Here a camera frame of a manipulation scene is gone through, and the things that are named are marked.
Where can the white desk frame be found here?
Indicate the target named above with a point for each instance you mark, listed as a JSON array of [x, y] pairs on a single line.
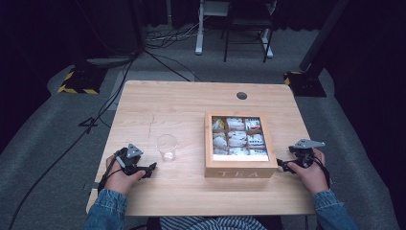
[[199, 38]]

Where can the person's left hand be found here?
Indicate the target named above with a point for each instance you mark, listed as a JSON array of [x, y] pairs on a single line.
[[119, 180]]

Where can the group of white tea bags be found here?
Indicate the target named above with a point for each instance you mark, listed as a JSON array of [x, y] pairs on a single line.
[[237, 140]]

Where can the clear plastic cup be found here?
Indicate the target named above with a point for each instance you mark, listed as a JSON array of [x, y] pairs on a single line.
[[166, 147]]

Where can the black metal chair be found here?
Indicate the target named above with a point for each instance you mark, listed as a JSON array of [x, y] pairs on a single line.
[[247, 20]]

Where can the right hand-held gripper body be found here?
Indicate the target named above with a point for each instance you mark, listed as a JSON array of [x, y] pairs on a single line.
[[303, 151]]

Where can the person's right hand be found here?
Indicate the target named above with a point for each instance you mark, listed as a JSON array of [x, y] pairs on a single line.
[[314, 177]]

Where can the wooden tea box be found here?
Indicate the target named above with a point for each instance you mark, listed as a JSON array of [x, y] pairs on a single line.
[[239, 167]]

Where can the black stand hazard-striped base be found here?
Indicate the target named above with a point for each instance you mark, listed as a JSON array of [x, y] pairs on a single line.
[[304, 84], [81, 80]]

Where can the person's striped shirt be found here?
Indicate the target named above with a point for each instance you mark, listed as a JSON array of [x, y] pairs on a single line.
[[212, 223]]

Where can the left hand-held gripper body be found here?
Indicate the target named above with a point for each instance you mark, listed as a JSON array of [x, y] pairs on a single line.
[[129, 158]]

